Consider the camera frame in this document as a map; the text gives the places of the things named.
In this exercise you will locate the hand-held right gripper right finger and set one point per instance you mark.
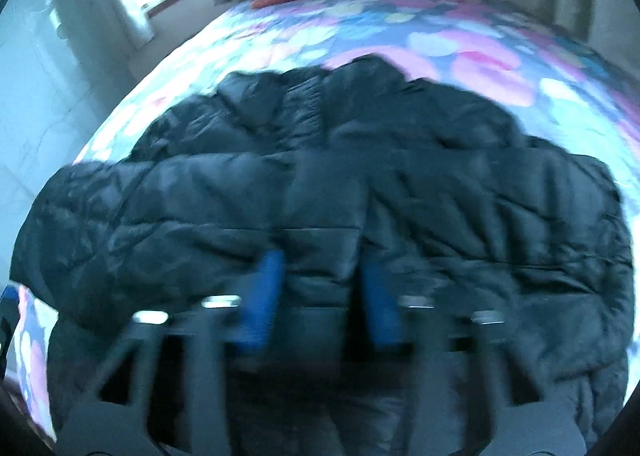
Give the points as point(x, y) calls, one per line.
point(380, 308)

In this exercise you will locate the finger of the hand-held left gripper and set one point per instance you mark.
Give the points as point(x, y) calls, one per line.
point(6, 297)

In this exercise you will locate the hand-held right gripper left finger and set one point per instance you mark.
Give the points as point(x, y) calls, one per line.
point(261, 303)

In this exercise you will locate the black puffer jacket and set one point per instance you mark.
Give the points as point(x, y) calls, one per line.
point(450, 176)

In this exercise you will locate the pale glossy cabinet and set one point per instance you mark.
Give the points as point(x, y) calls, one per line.
point(35, 61)

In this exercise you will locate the polka-dot bedspread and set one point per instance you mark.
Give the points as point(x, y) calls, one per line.
point(450, 48)

